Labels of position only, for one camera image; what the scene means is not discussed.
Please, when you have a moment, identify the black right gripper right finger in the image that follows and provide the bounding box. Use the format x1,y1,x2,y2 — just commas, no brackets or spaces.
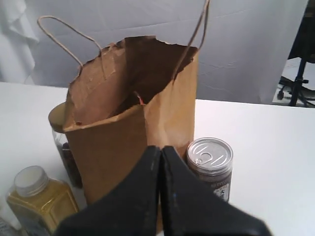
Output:
159,146,272,236

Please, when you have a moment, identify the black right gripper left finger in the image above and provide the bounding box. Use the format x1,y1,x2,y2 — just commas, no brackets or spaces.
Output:
54,146,161,236

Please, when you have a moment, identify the large brown paper bag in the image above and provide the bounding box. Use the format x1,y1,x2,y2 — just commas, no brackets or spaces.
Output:
62,36,200,204

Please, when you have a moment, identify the dark can silver lid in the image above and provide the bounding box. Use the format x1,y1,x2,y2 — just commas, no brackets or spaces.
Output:
187,137,233,202

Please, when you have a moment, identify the yellow grain bottle white cap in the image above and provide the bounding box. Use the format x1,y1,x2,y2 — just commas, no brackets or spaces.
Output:
6,166,79,236

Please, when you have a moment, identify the clear jar gold lid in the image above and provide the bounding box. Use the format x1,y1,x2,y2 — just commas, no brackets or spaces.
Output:
48,103,83,189

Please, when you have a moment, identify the black tripod stand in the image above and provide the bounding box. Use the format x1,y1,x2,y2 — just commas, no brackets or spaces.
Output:
278,0,315,108

